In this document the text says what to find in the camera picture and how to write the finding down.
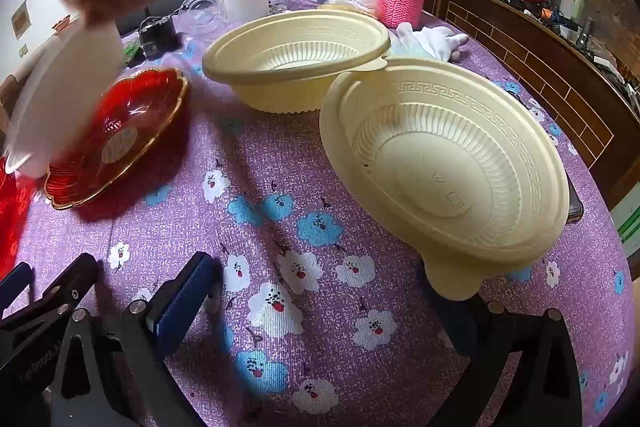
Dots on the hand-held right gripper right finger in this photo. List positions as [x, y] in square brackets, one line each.
[505, 342]

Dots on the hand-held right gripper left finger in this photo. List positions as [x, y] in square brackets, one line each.
[175, 302]

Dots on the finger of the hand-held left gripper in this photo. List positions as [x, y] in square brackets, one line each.
[65, 289]
[15, 282]

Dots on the large red glass plate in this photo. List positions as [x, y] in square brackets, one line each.
[12, 217]

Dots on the red glass plate gold rim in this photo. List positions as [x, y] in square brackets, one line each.
[125, 132]

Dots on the cream plastic bowl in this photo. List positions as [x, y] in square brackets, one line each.
[440, 177]
[295, 72]

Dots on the white bowl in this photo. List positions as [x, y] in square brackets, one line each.
[60, 97]

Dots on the green and white box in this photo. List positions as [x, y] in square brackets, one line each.
[630, 219]

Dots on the purple floral tablecloth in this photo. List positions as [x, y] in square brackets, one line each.
[310, 187]

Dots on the small green item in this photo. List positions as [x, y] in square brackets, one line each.
[132, 52]

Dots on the dark glass jar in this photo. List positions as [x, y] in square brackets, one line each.
[159, 37]

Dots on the wooden side cabinet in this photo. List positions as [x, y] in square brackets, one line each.
[550, 72]

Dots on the white glove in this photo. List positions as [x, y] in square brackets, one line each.
[435, 42]

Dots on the yellow wall sign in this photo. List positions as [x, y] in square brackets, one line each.
[20, 22]

